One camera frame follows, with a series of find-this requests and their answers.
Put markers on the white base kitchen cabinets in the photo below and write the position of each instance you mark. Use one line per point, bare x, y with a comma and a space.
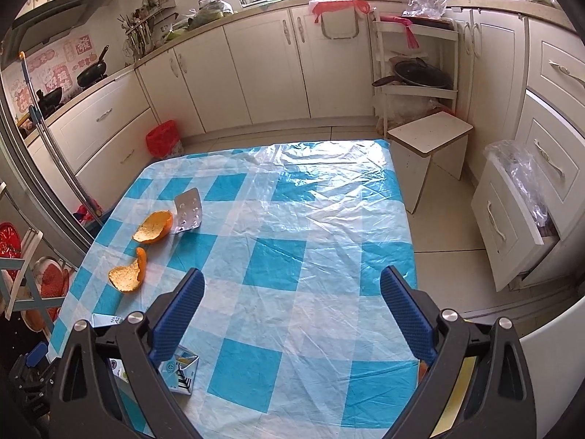
265, 64

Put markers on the utensil holder with utensils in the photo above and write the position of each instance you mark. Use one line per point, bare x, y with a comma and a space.
137, 32

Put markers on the white rounded object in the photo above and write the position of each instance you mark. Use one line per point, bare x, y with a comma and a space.
557, 352

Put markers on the silver blister pack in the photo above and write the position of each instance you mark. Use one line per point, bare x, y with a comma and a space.
187, 212

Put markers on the group of red slippers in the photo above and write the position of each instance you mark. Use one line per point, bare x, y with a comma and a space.
50, 281

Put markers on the green vegetables in bag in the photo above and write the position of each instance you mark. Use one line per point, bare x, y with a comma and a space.
210, 9

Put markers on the silver refrigerator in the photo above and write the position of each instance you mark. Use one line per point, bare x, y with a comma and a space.
36, 183

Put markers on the red patterned backsplash sticker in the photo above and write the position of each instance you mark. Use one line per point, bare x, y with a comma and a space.
59, 71

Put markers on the blue checkered plastic tablecloth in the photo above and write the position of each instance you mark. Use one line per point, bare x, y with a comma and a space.
283, 219

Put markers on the red plastic bag on holder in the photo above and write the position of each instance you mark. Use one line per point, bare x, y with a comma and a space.
338, 7

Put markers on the white flattened carton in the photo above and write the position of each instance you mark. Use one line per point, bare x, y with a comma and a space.
107, 320

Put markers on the white shelf rack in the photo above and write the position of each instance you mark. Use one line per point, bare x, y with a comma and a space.
379, 55

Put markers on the clear plastic bag in drawer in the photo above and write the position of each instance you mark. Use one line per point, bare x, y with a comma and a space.
521, 178

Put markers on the white drawer cabinet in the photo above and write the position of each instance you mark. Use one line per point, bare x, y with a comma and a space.
557, 114

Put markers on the dark frying pan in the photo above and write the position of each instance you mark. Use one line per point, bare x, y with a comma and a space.
420, 75

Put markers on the grey range hood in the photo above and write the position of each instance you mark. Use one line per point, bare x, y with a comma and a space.
55, 16

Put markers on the red trash bin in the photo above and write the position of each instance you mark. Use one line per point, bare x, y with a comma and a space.
162, 139

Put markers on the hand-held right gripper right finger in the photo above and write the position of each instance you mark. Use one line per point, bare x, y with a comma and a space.
406, 315

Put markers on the white and blue shoe rack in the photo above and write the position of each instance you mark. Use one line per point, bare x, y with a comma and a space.
27, 302

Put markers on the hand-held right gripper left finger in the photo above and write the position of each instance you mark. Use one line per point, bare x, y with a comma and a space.
178, 311

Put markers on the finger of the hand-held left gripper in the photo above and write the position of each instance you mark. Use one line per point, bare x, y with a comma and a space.
36, 354

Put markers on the white wooden stool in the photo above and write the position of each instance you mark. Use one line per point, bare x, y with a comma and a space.
429, 130

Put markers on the yellow flat object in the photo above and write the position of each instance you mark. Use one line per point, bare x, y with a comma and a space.
452, 398

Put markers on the orange peel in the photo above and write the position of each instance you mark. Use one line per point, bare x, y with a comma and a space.
153, 228
125, 276

